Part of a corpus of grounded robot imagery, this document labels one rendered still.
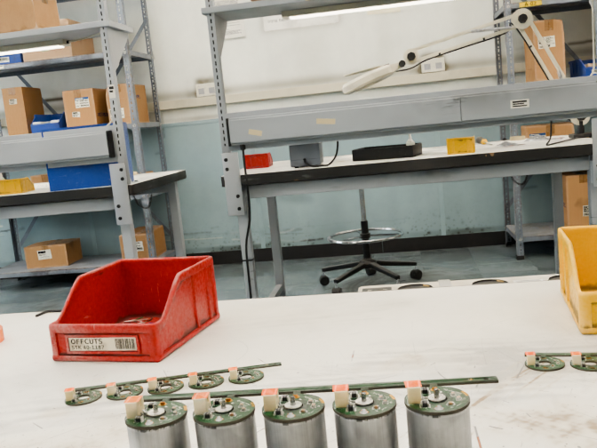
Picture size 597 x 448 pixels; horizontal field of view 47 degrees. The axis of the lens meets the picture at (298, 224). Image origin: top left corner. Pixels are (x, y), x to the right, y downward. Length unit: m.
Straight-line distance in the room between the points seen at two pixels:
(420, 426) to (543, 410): 0.16
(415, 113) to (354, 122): 0.22
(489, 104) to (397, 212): 2.25
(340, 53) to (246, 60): 0.63
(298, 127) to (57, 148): 0.93
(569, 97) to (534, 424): 2.20
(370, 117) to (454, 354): 2.02
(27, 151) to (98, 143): 0.29
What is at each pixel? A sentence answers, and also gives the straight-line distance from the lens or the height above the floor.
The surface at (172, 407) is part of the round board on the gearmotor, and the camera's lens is 0.30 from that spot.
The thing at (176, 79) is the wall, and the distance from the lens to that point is 4.86.
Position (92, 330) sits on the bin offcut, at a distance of 0.58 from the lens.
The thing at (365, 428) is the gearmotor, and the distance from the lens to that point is 0.27.
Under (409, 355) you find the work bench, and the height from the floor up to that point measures 0.75.
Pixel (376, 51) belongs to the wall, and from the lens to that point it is 4.64.
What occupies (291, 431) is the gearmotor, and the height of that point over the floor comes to 0.81.
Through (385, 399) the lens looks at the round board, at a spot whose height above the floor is 0.81.
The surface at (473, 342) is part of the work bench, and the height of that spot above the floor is 0.75.
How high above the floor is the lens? 0.92
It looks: 8 degrees down
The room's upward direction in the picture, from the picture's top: 6 degrees counter-clockwise
